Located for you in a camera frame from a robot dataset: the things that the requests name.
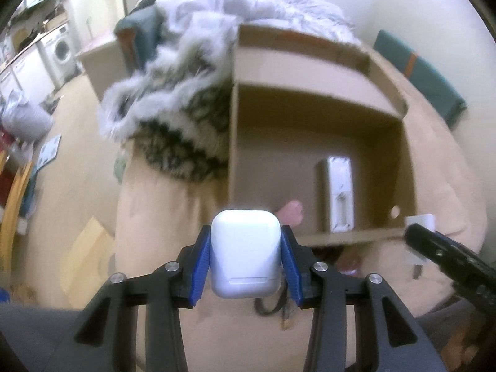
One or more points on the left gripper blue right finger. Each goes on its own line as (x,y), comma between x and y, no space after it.
(388,336)

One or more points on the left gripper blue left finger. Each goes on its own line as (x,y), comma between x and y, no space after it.
(103,337)

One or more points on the white battery charger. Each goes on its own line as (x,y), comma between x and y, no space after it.
(338,194)

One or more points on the white earbuds case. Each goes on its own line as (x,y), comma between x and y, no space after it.
(245,254)

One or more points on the white power adapter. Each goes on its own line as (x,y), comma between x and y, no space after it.
(413,241)

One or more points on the beige bed blanket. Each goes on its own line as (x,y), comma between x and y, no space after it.
(158,215)

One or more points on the wooden stair railing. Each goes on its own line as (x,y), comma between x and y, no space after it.
(10,219)

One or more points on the pink small toy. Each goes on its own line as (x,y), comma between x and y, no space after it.
(291,214)

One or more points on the teal cushion orange stripe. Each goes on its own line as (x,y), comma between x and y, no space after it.
(442,96)

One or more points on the grey stuffed bag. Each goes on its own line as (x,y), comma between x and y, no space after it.
(26,121)

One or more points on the patterned fluffy fringe blanket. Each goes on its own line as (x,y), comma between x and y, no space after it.
(176,111)

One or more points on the brown cardboard box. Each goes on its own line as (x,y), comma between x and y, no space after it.
(298,99)

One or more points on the white washing machine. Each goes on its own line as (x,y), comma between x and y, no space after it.
(59,55)

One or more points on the white crumpled duvet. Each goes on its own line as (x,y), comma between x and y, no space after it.
(316,17)

